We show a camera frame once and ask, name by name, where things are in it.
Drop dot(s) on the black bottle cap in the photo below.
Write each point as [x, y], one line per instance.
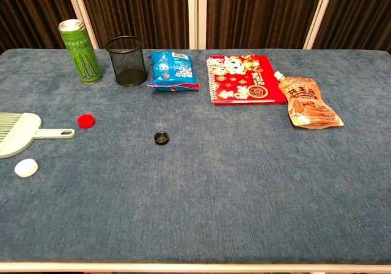
[161, 138]

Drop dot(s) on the red bottle cap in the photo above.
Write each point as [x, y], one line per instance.
[86, 122]

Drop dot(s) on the white bottle cap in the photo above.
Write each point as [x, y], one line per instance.
[26, 168]

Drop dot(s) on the green-bristled brush with white handle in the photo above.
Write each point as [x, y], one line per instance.
[21, 133]

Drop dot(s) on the red spiral notebook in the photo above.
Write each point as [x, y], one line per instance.
[238, 81]

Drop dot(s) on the blue snack bag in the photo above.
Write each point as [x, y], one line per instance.
[171, 69]

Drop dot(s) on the blue fabric tablecloth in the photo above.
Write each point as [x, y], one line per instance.
[214, 194]

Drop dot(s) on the black mesh pen holder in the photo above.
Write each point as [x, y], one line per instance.
[128, 68]

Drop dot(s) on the brown spouted sauce pouch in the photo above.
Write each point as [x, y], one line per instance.
[308, 103]

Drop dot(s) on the dark pleated partition panel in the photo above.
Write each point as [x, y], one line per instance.
[259, 11]
[360, 11]
[30, 11]
[137, 8]

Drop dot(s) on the green energy drink can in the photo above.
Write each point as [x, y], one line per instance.
[82, 57]

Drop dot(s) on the white table frame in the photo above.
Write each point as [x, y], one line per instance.
[195, 267]

